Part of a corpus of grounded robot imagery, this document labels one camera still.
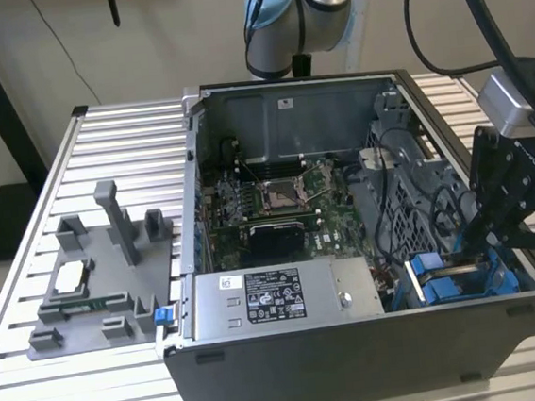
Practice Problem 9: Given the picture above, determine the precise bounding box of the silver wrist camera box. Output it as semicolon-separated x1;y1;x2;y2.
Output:
475;68;535;139

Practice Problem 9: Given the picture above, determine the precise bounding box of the open dark grey PC case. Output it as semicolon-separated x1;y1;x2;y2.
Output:
131;52;535;401

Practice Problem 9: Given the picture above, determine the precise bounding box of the blue disk wire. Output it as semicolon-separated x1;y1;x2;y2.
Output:
451;231;468;258

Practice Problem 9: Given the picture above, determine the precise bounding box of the silver CPU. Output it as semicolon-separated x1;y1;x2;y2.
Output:
51;260;91;296

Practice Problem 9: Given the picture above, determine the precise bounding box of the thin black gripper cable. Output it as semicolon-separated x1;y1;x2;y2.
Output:
403;0;505;78

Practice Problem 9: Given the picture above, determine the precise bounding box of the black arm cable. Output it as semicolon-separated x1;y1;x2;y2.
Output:
240;0;276;42

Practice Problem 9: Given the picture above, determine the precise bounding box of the long black wire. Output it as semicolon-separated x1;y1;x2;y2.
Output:
364;124;426;267

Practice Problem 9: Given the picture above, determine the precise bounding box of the black antenna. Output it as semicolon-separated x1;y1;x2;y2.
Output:
104;0;122;29

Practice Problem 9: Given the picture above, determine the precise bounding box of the thin black wall cable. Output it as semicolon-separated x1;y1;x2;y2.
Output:
28;0;102;111

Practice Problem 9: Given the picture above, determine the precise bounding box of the green RAM stick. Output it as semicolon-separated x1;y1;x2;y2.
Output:
61;295;123;315

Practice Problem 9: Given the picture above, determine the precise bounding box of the grey parts rack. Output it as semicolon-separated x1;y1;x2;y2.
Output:
9;174;188;362

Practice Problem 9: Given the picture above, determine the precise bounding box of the looped black disk wire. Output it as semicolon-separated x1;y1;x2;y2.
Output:
428;185;467;243

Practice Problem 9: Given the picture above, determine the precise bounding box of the silver power supply unit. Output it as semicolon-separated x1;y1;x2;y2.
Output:
186;253;387;340

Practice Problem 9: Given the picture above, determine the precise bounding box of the metal disk bay cage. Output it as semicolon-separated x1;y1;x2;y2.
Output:
343;109;487;269

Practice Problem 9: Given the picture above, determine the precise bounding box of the metal socket cover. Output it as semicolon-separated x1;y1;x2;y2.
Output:
299;160;343;204

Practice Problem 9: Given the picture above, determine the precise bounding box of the thick black gripper cable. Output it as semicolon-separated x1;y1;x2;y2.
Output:
455;0;535;159

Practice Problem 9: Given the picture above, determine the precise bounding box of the green motherboard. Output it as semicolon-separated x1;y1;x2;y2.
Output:
192;153;374;274

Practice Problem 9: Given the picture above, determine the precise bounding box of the CPU socket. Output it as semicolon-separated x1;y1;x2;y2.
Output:
258;175;307;214

